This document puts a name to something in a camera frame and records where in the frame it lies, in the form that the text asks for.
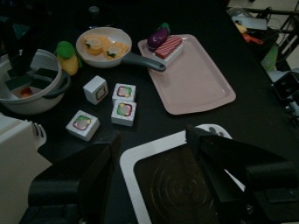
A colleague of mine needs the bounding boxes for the purple toy eggplant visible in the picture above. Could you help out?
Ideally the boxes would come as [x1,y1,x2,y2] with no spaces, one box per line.
[146,22,172,53]

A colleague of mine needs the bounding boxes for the white toy saucepan grey handle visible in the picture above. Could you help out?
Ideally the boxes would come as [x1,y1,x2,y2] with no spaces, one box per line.
[75,26,167,73]

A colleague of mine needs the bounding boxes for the orange handled tool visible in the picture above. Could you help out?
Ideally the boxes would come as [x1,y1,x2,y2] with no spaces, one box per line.
[242,32,266,46]

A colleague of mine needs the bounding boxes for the pink plastic tray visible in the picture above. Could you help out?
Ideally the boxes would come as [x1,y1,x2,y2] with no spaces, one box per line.
[136,33,238,116]

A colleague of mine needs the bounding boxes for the white toy sushi roll cube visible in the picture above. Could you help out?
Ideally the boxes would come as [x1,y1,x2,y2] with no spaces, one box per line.
[111,82,138,105]
[81,74,109,106]
[109,99,138,127]
[64,109,101,143]

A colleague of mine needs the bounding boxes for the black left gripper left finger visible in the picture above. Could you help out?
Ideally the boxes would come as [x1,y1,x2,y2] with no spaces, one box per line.
[17,133,123,224]

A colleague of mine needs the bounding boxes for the white toy induction stove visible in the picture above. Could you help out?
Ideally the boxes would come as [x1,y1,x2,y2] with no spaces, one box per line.
[119,123,247,224]

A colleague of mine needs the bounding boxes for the white toy box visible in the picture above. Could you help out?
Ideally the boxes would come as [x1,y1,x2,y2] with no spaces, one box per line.
[0,113,53,224]

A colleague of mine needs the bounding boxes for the white toy pot grey handles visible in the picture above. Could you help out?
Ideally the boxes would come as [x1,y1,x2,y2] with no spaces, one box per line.
[0,48,72,116]

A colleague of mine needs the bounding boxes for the grey box on floor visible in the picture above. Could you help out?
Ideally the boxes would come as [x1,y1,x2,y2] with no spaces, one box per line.
[231,15,270,31]

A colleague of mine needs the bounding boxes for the yellow toy corn green husk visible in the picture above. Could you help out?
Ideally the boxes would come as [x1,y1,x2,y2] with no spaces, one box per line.
[53,40,83,77]

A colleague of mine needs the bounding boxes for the white plastic toy fork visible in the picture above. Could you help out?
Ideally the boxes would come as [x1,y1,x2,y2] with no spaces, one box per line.
[32,122,48,151]

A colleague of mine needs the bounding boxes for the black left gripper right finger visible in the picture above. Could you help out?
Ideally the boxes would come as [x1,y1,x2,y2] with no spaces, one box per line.
[184,125,299,224]

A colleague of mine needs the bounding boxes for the red striped toy sushi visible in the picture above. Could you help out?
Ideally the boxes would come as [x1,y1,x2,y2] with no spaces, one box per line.
[154,35,184,66]

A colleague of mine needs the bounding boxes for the orange toy roll slice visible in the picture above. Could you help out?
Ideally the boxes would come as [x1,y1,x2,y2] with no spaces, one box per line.
[101,41,129,61]
[83,35,112,56]

